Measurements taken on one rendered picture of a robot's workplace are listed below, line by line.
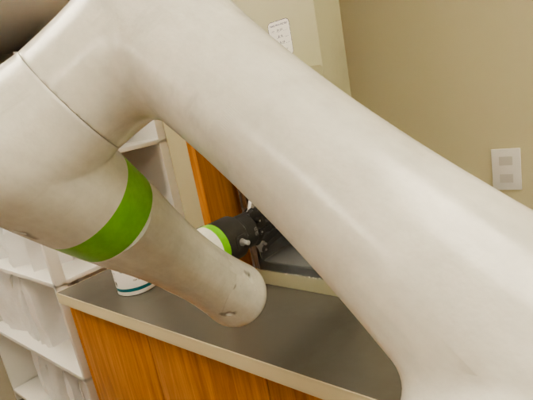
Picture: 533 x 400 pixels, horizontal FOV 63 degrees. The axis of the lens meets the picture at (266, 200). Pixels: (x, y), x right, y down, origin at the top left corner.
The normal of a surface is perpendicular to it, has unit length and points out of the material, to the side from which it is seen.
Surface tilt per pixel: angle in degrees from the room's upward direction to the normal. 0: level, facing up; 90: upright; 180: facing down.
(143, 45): 77
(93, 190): 104
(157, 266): 131
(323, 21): 90
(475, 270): 50
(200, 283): 118
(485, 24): 90
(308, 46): 90
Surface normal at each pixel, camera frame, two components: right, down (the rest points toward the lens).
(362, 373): -0.18, -0.96
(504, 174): -0.62, 0.30
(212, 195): 0.76, 0.01
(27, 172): 0.52, 0.34
